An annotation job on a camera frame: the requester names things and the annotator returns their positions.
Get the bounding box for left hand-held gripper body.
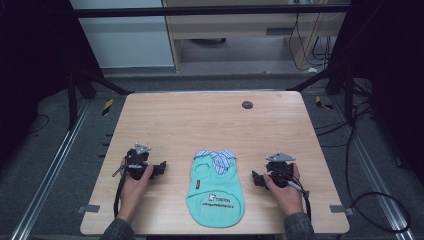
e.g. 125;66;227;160
123;142;158;181

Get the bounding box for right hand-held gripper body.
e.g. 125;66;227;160
264;152;297;189

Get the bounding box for person's left hand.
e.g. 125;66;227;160
117;157;155;222

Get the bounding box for person's right hand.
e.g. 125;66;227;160
263;162;305;217

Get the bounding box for teal pet shirt striped collar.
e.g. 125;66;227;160
185;148;247;229

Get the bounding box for black yellow striped tape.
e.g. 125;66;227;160
314;95;335;111
101;97;115;117

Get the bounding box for black metal stand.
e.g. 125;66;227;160
286;64;356;128
65;64;135;132

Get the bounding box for white cabinet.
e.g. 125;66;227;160
69;0;176;69

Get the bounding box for black curtain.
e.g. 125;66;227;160
0;0;104;168
328;0;424;186

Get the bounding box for light wooden desk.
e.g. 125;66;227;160
161;0;352;73

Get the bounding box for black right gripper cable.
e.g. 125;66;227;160
270;168;313;222

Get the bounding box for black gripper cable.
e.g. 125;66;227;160
111;163;144;219
270;168;313;222

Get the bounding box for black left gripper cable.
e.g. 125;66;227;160
111;163;144;219

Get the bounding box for grey metal table bracket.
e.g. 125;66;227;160
329;204;355;217
76;204;101;215

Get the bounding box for black floor cable loop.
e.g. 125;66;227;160
313;99;412;234

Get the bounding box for aluminium floor rail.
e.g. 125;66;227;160
329;96;416;240
9;99;92;240

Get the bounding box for black cables under desk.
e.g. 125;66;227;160
287;12;334;72

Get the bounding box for black horizontal frame bar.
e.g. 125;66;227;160
71;3;352;19

